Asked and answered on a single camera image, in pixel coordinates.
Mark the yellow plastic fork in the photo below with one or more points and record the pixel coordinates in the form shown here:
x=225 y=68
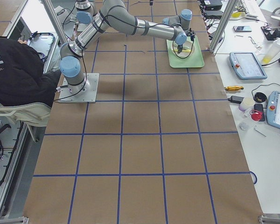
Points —
x=183 y=50

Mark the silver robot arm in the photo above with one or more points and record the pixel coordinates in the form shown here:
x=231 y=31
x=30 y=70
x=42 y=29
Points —
x=71 y=53
x=114 y=14

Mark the light green plastic tray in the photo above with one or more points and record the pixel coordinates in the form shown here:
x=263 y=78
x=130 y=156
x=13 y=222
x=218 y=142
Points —
x=193 y=61

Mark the blue teach pendant upper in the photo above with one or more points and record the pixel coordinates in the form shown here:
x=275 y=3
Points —
x=246 y=65

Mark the blue teach pendant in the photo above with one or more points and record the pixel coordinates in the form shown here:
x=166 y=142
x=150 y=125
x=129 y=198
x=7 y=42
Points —
x=246 y=65
x=273 y=109

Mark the black power adapter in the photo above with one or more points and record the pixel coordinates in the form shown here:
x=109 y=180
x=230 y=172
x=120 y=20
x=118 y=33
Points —
x=235 y=99

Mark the plastic bottle yellow liquid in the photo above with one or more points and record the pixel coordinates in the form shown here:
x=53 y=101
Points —
x=272 y=52

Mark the blue teach pendant lower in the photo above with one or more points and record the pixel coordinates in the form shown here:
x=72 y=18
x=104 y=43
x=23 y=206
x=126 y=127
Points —
x=273 y=109

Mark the white office chair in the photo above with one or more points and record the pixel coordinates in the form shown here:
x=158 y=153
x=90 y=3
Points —
x=34 y=114

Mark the person in black hoodie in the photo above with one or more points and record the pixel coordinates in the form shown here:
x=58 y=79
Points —
x=22 y=79

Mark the aluminium frame post right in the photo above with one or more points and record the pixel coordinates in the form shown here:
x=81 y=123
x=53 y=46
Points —
x=222 y=24

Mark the aluminium frame post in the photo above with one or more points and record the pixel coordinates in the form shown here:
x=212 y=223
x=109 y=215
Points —
x=54 y=20
x=222 y=24

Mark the yellow handled tool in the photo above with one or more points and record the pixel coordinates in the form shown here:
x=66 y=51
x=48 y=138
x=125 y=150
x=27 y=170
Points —
x=234 y=88

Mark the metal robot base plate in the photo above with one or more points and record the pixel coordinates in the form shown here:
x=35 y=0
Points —
x=86 y=92

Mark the aluminium frame post left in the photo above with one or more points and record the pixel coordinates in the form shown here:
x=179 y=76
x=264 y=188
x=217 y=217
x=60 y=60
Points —
x=54 y=20

